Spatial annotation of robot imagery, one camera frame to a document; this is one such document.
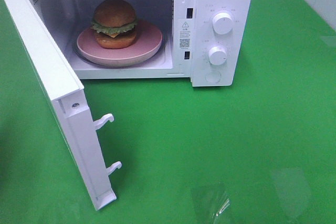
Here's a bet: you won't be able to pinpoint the glass microwave turntable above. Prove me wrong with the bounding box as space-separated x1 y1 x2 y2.
68 36 171 70

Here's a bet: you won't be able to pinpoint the burger with lettuce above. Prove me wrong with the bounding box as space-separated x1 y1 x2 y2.
91 0 138 49

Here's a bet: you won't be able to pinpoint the white microwave door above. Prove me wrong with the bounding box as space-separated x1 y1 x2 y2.
4 0 122 210

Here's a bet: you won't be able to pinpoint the white microwave knob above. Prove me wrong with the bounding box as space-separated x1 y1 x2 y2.
208 46 227 66
212 10 234 35

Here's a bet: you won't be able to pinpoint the round white door button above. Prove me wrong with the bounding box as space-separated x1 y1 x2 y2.
205 71 222 83

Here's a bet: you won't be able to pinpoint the pink round plate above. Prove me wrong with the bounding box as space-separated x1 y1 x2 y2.
77 19 163 67

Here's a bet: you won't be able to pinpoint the white microwave oven body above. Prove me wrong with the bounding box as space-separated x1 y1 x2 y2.
30 0 250 87

